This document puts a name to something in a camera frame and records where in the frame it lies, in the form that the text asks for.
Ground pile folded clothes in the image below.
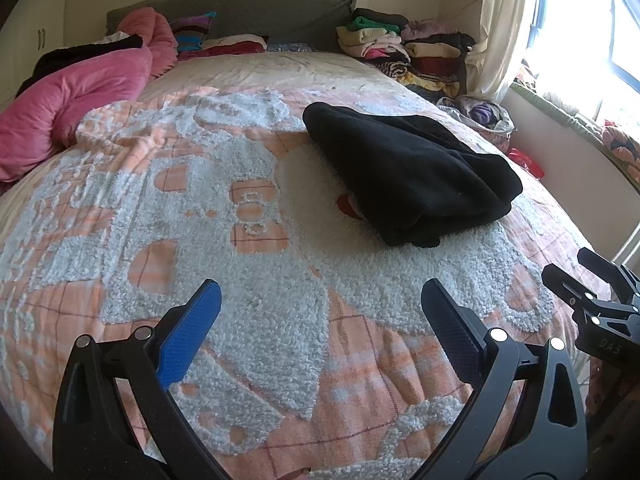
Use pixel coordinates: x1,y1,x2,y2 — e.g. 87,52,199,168
396,18,476,102
336,8,410,79

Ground left pile folded clothes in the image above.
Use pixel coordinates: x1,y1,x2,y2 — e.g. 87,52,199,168
336,8,410,79

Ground pink quilted duvet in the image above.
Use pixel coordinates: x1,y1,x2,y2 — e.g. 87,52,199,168
1,8,178,186

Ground cream built-in wardrobe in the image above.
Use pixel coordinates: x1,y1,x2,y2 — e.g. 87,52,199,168
1,0,66,105

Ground green window sill cover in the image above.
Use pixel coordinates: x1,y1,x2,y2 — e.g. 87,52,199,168
511,81,640,191

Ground red and white folded cloth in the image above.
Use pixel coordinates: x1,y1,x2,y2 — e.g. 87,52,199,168
178,34,267,61

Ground peach white floral bedspread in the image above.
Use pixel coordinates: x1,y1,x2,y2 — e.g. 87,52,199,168
1,53,610,479

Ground grey padded headboard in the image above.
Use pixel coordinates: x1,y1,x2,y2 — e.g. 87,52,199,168
105,0,357,52

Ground floral basket with clothes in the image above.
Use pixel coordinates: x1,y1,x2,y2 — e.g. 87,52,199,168
436,96,515,154

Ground black garment on duvet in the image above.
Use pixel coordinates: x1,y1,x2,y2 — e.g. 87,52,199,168
15,35,143,96

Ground striped colourful pillow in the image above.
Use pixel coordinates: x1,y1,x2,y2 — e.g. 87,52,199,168
170,12,217,54

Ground right pile folded clothes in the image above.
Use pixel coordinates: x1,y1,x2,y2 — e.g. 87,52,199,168
396,18,476,102

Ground cream window curtain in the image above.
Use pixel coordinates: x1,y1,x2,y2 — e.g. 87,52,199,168
465,0,537,102

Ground black sweater orange cuffs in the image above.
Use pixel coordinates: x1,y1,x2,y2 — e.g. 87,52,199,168
303,102,523,248

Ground red plastic bag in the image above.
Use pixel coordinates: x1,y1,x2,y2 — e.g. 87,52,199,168
508,148,544,180

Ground person's right hand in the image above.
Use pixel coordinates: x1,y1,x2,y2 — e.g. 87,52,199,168
279,467,311,480

